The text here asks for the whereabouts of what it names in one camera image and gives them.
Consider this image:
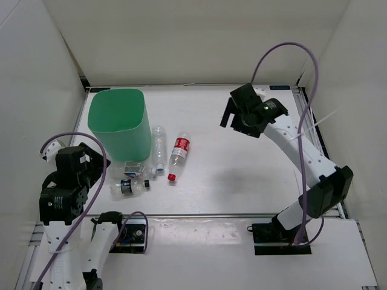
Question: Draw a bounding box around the blue corner label right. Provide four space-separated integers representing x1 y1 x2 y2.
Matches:
269 85 291 91

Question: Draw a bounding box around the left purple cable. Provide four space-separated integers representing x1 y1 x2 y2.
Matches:
31 132 149 290

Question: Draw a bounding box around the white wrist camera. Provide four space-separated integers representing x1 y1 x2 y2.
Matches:
253 87 266 99
39 137 67 163

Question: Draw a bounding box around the red label plastic bottle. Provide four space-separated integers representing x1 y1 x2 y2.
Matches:
167 132 191 182

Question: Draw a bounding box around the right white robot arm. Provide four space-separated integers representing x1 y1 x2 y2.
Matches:
220 83 354 245

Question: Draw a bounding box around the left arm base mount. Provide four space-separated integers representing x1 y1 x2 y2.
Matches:
109 211 149 254

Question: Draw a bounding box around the clear bottle white cap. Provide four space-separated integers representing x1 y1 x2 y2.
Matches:
151 126 167 175

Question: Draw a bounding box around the dark label black cap bottle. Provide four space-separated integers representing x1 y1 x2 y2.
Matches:
109 178 150 199

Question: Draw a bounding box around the white blue label bottle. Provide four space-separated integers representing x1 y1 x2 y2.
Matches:
108 161 158 179

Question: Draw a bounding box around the green plastic bin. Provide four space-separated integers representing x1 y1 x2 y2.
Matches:
88 89 151 161

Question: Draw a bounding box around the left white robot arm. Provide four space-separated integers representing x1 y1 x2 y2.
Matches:
39 143 127 289

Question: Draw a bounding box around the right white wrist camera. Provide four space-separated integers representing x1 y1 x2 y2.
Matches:
253 87 266 99

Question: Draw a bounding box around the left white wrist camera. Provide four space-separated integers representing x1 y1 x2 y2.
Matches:
39 137 67 163

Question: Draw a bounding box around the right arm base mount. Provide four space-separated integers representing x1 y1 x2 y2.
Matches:
247 222 312 256

